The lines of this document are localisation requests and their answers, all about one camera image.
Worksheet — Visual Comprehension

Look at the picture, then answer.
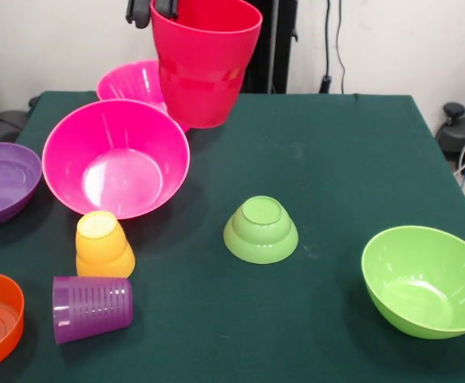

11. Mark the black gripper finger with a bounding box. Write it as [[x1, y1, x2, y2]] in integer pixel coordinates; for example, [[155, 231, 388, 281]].
[[125, 0, 151, 29], [154, 0, 179, 22]]

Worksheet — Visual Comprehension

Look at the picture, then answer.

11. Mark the magenta plastic bowl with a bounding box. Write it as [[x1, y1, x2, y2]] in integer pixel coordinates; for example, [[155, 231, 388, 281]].
[[96, 58, 191, 132], [41, 98, 191, 221]]

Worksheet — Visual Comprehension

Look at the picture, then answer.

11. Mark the pink red plastic cup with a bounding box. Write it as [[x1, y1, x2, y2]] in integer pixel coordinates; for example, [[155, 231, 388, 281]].
[[150, 0, 263, 129]]

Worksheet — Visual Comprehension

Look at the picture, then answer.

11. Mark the purple plastic bowl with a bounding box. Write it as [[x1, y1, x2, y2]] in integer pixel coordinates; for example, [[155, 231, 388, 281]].
[[0, 142, 43, 230]]

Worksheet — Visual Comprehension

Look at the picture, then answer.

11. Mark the yellow plastic cup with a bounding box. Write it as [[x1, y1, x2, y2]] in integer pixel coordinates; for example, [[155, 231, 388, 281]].
[[75, 210, 136, 278]]

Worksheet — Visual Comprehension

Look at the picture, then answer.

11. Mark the small lime green bowl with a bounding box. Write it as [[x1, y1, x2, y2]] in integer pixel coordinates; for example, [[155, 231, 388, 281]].
[[223, 195, 300, 265]]

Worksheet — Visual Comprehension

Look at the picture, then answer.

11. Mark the purple plastic cup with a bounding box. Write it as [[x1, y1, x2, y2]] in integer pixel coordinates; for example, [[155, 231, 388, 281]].
[[52, 274, 134, 345]]

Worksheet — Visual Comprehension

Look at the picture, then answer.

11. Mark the dark green tablecloth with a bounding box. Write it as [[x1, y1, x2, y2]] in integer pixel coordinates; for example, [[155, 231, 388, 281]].
[[0, 90, 465, 383]]

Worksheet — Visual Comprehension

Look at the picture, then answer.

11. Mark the large lime green bowl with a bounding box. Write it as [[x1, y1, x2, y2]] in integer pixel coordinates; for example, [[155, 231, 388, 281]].
[[361, 225, 465, 341]]

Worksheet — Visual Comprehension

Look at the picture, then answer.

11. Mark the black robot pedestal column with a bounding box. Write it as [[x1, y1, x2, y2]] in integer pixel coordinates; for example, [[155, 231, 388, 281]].
[[238, 0, 299, 95]]

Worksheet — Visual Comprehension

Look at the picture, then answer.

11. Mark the grey pedestal foot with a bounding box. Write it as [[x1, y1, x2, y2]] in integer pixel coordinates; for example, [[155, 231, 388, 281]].
[[0, 110, 30, 144], [435, 102, 465, 179]]

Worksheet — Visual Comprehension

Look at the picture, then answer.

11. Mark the thick black hanging cable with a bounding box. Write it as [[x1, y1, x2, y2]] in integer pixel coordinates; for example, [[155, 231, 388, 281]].
[[319, 0, 333, 95]]

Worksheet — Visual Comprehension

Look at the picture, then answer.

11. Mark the thin black hanging cable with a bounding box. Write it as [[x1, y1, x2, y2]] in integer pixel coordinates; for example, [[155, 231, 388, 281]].
[[335, 0, 347, 95]]

